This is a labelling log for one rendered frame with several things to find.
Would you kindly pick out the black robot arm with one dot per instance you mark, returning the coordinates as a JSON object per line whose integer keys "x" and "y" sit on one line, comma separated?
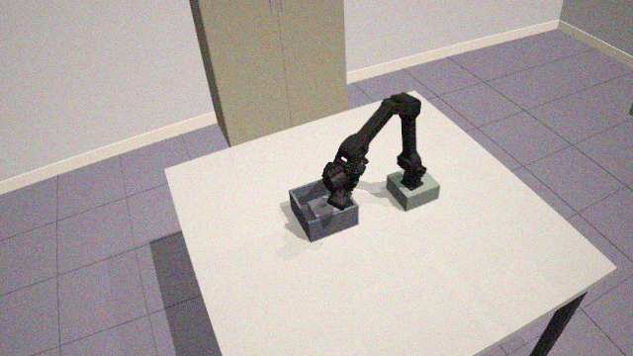
{"x": 338, "y": 173}

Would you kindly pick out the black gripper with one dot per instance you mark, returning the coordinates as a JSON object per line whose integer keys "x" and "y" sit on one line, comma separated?
{"x": 340, "y": 197}

